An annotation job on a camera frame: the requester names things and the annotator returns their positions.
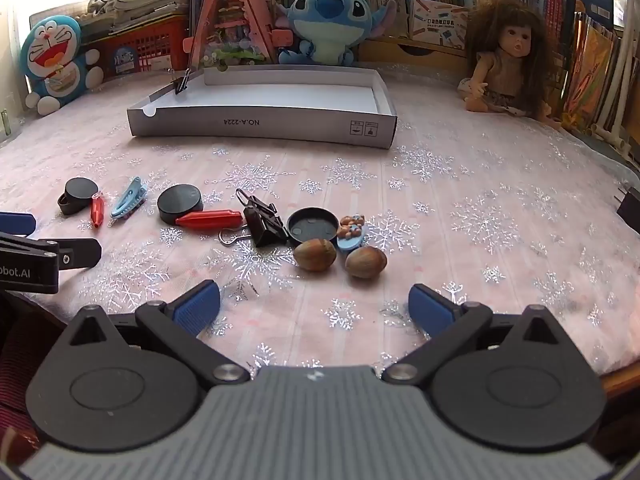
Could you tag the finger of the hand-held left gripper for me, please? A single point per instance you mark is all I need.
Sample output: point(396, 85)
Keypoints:
point(17, 223)
point(75, 252)

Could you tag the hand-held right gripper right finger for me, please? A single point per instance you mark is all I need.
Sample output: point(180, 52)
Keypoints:
point(430, 306)

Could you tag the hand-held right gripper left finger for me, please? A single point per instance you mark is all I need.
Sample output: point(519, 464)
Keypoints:
point(197, 306)

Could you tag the red chili toy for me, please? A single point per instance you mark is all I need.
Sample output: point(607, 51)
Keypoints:
point(210, 220)
point(97, 211)

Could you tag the brown hazelnut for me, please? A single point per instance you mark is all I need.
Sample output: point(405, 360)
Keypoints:
point(315, 255)
point(366, 262)

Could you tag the black binder clip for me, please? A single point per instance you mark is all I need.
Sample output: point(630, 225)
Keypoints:
point(181, 82)
point(261, 225)

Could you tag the blue hair clip with bears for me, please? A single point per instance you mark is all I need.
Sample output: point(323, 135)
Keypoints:
point(351, 234)

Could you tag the white cardboard box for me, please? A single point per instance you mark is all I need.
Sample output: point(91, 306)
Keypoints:
point(280, 92)

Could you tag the dark red clothing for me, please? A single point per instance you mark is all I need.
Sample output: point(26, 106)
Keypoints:
point(22, 345)

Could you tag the small glass ornament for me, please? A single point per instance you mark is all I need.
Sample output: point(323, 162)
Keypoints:
point(5, 122)

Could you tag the pink snowflake tablecloth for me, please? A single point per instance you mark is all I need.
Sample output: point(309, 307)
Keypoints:
point(500, 220)

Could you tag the blue robot cat plush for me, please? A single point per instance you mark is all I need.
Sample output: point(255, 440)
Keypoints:
point(55, 60)

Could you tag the large red plastic basket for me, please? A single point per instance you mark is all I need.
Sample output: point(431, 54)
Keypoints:
point(145, 47)

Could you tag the grey crumpled cloth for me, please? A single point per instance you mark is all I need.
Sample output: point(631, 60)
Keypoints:
point(101, 0)

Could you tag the wooden drawer organiser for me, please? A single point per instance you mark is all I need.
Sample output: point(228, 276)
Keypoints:
point(390, 52)

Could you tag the long-haired baby doll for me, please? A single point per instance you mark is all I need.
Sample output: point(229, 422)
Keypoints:
point(510, 60)

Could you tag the pink triangular diorama house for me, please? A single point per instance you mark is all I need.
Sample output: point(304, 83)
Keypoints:
point(232, 20)

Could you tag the leaning colourful picture books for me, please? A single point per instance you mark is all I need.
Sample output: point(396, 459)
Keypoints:
point(590, 75)

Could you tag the colourful stationery box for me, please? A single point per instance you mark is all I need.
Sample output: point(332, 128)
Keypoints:
point(439, 22)

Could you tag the blue alien plush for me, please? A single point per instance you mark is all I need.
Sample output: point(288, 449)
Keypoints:
point(327, 20)

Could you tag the white pipe rack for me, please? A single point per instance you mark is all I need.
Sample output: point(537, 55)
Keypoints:
point(622, 70)

